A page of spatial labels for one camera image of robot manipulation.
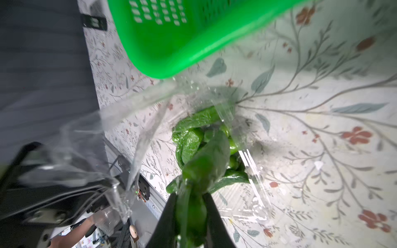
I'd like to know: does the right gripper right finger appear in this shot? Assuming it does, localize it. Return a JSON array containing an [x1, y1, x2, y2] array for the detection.
[[203, 193, 235, 248]]

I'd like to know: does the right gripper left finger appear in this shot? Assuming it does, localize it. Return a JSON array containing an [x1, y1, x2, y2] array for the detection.
[[146, 193, 177, 248]]

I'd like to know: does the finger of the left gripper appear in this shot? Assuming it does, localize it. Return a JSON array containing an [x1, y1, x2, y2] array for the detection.
[[1, 142, 128, 248]]

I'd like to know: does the clear pepper container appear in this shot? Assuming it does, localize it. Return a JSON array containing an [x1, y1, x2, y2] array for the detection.
[[18, 80, 271, 223]]

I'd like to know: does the green plastic basket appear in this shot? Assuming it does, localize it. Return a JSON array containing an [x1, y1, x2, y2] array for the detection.
[[108, 0, 298, 79]]

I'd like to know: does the black stapler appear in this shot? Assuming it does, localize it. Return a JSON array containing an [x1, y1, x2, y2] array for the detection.
[[80, 14, 108, 31]]

